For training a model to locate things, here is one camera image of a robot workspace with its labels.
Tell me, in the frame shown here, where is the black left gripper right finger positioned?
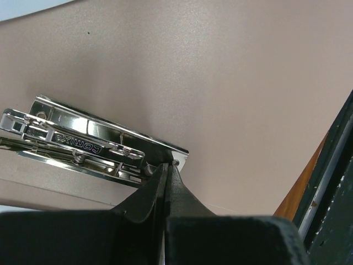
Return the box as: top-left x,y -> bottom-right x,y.
165,166 -> 310,264

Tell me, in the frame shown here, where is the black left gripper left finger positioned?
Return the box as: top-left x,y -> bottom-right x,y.
1,164 -> 168,264

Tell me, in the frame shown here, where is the pink file folder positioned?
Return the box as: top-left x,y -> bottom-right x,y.
1,1 -> 352,215

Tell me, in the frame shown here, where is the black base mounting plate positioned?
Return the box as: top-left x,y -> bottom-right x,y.
293,95 -> 352,264

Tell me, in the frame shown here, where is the printed paper document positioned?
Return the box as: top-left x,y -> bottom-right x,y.
0,0 -> 72,22

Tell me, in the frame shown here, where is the black folder clip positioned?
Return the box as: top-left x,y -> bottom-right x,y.
1,95 -> 189,188

